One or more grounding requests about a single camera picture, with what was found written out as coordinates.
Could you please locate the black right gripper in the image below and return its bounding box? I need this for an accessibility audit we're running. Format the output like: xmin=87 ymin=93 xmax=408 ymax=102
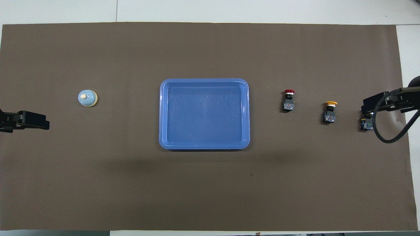
xmin=361 ymin=76 xmax=420 ymax=115

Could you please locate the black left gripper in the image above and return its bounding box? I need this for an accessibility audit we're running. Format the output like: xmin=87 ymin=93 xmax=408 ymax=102
xmin=0 ymin=110 xmax=50 ymax=133

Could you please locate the yellow push button switch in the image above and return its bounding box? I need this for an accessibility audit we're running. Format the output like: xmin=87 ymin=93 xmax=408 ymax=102
xmin=322 ymin=101 xmax=338 ymax=124

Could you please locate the red push button switch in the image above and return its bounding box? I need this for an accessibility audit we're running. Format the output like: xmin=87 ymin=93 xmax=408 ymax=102
xmin=282 ymin=89 xmax=296 ymax=112

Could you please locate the light blue call bell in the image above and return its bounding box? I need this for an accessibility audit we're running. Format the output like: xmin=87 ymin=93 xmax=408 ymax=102
xmin=78 ymin=89 xmax=98 ymax=108

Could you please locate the blue plastic tray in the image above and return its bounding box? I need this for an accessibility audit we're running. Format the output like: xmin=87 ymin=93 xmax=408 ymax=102
xmin=159 ymin=78 xmax=250 ymax=150

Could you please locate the brown table mat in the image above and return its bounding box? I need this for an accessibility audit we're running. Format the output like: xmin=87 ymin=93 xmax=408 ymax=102
xmin=0 ymin=22 xmax=419 ymax=231

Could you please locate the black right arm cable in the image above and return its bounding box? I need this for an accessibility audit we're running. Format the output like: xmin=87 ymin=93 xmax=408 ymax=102
xmin=372 ymin=89 xmax=420 ymax=144

